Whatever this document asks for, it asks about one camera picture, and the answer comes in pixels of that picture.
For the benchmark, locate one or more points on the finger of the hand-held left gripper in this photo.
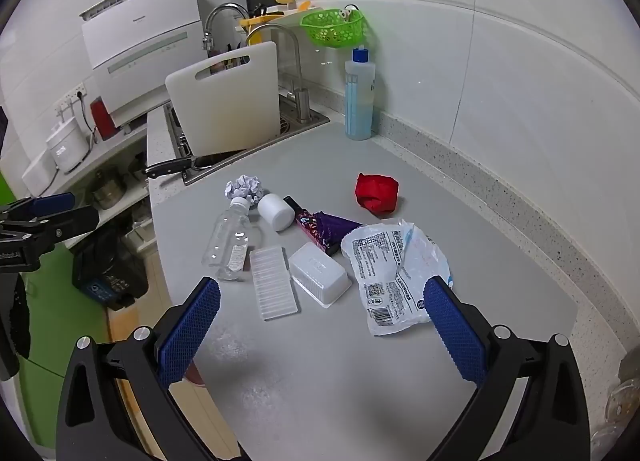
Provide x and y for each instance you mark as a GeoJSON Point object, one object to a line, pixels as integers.
{"type": "Point", "coordinates": [50, 203]}
{"type": "Point", "coordinates": [65, 226]}

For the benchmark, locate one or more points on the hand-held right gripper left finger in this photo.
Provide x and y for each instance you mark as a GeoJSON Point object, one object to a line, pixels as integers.
{"type": "Point", "coordinates": [190, 331]}

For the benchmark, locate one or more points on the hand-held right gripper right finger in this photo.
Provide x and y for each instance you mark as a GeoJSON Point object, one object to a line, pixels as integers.
{"type": "Point", "coordinates": [455, 336]}

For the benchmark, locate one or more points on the white ribbed plastic tray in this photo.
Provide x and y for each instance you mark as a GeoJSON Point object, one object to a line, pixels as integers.
{"type": "Point", "coordinates": [272, 286]}

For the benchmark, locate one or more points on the clear plastic bottle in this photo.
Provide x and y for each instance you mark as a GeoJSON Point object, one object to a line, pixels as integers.
{"type": "Point", "coordinates": [227, 241]}

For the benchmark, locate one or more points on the white printed plastic bag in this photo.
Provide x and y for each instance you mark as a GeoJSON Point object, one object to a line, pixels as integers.
{"type": "Point", "coordinates": [385, 266]}

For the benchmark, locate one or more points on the white plastic food box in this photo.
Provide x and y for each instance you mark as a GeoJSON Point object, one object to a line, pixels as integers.
{"type": "Point", "coordinates": [317, 271]}

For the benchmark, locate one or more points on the white pill bottle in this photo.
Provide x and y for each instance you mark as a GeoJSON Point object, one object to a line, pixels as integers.
{"type": "Point", "coordinates": [275, 211]}

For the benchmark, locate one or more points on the white paper ball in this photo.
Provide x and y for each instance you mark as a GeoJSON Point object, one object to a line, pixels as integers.
{"type": "Point", "coordinates": [245, 187]}

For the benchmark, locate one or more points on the red cloth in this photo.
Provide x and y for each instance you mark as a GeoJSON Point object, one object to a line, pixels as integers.
{"type": "Point", "coordinates": [377, 191]}

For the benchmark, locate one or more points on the person's left hand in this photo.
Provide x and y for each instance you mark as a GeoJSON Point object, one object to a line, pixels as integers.
{"type": "Point", "coordinates": [17, 311]}

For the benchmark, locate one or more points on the white storage container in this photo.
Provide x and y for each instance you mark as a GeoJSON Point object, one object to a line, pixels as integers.
{"type": "Point", "coordinates": [37, 173]}

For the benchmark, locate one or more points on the metal pot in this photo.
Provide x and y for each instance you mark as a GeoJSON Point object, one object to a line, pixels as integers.
{"type": "Point", "coordinates": [107, 191]}

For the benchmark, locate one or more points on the white rice cooker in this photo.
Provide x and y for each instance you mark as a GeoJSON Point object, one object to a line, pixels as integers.
{"type": "Point", "coordinates": [67, 146]}

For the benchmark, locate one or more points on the purple snack wrapper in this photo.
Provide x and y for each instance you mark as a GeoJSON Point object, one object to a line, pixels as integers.
{"type": "Point", "coordinates": [325, 228]}

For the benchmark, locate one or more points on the white countertop dishwasher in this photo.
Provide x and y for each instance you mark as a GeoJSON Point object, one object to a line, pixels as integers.
{"type": "Point", "coordinates": [140, 51]}

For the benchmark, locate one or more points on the white cutting board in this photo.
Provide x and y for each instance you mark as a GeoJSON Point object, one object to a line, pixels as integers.
{"type": "Point", "coordinates": [225, 101]}

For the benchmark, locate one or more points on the chrome faucet with aerator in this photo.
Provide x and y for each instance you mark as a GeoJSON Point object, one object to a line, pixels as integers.
{"type": "Point", "coordinates": [212, 21]}

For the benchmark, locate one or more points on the blue detergent bottle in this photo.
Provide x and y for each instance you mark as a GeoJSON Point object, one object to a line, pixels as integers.
{"type": "Point", "coordinates": [359, 106]}

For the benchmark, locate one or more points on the tall chrome faucet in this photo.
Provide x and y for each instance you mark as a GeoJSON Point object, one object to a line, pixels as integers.
{"type": "Point", "coordinates": [302, 106]}

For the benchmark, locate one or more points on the yellow drain rack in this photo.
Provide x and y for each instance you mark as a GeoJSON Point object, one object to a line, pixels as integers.
{"type": "Point", "coordinates": [260, 20]}

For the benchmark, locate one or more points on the green plastic basket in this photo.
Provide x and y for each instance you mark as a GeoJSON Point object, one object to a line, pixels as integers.
{"type": "Point", "coordinates": [330, 28]}

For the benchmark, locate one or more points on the green wall panel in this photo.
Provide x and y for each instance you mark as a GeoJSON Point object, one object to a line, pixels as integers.
{"type": "Point", "coordinates": [9, 188]}

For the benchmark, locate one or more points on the white wall socket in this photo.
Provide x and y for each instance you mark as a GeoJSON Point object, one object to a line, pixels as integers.
{"type": "Point", "coordinates": [70, 97]}

